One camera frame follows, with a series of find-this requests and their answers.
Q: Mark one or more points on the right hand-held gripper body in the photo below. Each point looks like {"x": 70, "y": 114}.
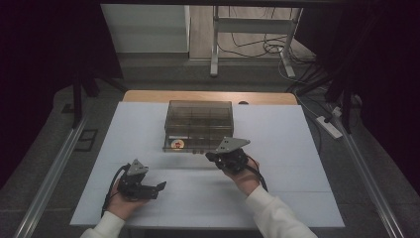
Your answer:
{"x": 232, "y": 162}

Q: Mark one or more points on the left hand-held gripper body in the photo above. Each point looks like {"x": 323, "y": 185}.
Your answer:
{"x": 135, "y": 190}

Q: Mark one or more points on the round gold badge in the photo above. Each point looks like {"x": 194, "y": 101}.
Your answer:
{"x": 177, "y": 143}

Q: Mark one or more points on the brown transparent drawer box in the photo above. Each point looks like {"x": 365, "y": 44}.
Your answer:
{"x": 198, "y": 115}

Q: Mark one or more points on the person's left hand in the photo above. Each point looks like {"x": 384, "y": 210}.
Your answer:
{"x": 120, "y": 206}

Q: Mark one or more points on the person's right hand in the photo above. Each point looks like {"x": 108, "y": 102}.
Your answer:
{"x": 246, "y": 181}

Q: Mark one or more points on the white table board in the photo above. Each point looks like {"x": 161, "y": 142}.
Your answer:
{"x": 204, "y": 205}

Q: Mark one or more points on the black table grommet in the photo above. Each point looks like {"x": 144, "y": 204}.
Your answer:
{"x": 243, "y": 102}

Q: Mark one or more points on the black stand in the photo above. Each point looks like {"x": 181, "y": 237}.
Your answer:
{"x": 346, "y": 109}
{"x": 77, "y": 105}

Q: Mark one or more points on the white power strip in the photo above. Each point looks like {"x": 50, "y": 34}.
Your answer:
{"x": 330, "y": 128}

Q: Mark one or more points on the white cabinet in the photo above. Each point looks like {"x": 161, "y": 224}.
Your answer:
{"x": 145, "y": 29}

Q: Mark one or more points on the dark curtain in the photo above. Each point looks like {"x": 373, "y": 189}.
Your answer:
{"x": 39, "y": 66}
{"x": 389, "y": 82}

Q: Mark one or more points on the aluminium rail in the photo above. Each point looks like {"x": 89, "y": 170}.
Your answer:
{"x": 49, "y": 180}
{"x": 369, "y": 185}

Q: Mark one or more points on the white desk frame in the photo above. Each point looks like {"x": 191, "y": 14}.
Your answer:
{"x": 251, "y": 24}

